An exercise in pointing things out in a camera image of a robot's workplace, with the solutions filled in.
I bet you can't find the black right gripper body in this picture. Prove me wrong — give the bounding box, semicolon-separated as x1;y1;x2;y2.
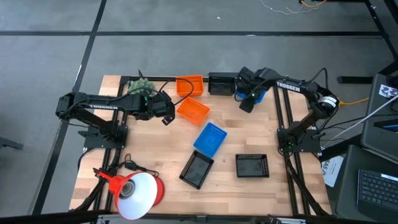
236;66;274;99

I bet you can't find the black metal stand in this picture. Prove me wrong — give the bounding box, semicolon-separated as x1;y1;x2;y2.
337;0;398;85

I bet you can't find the red desk lamp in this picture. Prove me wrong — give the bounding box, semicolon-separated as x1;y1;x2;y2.
92;167;165;221

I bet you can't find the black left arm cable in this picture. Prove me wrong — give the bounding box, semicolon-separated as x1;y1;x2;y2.
138;70;195;106

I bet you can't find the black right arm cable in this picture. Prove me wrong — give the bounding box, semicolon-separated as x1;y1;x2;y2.
306;67;329;90

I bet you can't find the orange slotted plastic basket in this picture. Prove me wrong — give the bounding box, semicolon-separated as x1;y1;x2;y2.
176;96;211;126
175;75;205;98

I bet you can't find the orange floor cable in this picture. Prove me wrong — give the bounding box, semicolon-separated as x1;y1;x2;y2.
300;0;328;9

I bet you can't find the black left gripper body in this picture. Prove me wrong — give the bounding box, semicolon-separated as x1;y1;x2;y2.
146;91;177;121

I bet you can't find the white paper sheet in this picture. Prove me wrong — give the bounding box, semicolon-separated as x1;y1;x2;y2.
322;154;345;188

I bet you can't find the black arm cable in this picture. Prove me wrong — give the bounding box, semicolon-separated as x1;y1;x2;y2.
306;67;329;90
138;70;195;106

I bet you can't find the dark grey closed laptop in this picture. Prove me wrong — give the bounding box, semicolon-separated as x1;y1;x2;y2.
360;73;398;164

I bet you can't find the black lamp power cable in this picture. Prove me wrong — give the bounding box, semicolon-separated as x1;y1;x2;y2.
123;153;160;177

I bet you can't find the blue slotted plastic basket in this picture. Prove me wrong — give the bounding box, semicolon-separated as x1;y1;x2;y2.
193;121;228;159
235;88;267;105

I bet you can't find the black slotted plastic basket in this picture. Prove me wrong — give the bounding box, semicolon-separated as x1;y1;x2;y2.
207;72;240;96
178;149;215;190
234;153;270;179

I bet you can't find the dark grey open laptop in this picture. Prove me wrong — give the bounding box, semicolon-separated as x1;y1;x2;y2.
335;144;398;223

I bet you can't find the yellow cable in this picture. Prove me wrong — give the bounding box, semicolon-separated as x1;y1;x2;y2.
338;97;370;107

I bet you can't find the thin white floor cable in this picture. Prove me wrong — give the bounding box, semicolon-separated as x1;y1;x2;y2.
259;0;327;16

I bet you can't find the green potted plant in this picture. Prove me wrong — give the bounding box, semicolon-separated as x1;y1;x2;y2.
127;77;156;96

